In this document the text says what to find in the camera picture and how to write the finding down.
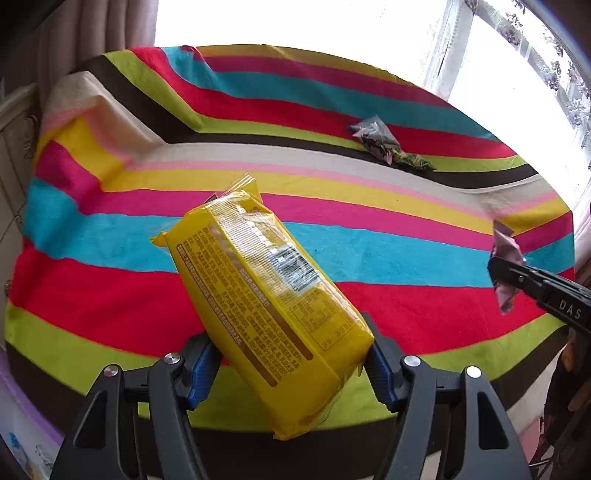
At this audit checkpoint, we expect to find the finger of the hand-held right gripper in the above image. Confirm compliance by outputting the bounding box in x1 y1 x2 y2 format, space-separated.
487 256 556 306

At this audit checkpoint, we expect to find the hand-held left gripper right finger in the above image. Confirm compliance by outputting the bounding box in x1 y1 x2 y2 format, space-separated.
360 313 534 480

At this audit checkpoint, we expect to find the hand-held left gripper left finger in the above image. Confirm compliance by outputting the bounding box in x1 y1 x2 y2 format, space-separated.
51 332 222 480

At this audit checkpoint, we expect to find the small pink snack packet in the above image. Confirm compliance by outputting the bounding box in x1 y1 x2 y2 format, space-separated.
489 219 527 315

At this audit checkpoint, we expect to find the yellow biscuit packet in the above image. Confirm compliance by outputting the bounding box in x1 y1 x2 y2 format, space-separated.
151 173 376 440

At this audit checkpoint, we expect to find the striped colourful blanket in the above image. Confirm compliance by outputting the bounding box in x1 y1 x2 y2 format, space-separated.
4 44 578 439

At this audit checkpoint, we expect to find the dark green snack packet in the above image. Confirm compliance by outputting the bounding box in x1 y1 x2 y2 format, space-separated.
390 150 437 174

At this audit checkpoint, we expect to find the clear green snack packet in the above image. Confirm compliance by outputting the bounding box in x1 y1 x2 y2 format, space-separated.
347 115 402 163

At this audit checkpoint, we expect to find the white lace curtain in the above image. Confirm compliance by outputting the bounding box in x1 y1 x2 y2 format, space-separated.
422 0 591 148

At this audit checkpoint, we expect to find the beige curtain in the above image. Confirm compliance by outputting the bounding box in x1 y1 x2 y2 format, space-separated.
28 0 158 93

